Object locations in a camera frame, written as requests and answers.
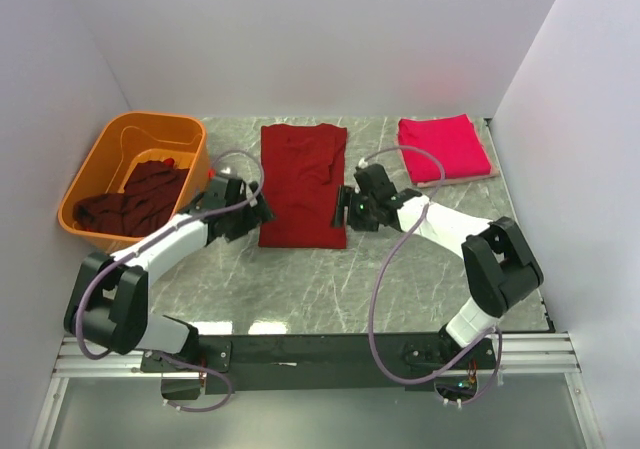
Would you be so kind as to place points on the maroon t-shirt in bin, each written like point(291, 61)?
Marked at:
point(145, 204)

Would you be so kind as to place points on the black base crossbar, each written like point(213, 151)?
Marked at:
point(306, 362)

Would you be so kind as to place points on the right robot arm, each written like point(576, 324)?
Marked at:
point(500, 267)

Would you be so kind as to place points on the dark red t-shirt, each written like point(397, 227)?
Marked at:
point(304, 167)

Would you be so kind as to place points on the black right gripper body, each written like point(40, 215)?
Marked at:
point(362, 217)

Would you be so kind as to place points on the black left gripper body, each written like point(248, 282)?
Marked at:
point(242, 218)

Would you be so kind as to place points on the aluminium extrusion rail frame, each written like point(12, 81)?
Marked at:
point(537, 399)

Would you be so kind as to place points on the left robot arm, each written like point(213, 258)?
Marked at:
point(109, 304)

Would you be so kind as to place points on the folded hot pink t-shirt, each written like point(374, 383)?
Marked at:
point(442, 146)

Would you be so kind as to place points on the orange plastic bin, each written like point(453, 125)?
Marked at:
point(126, 141)

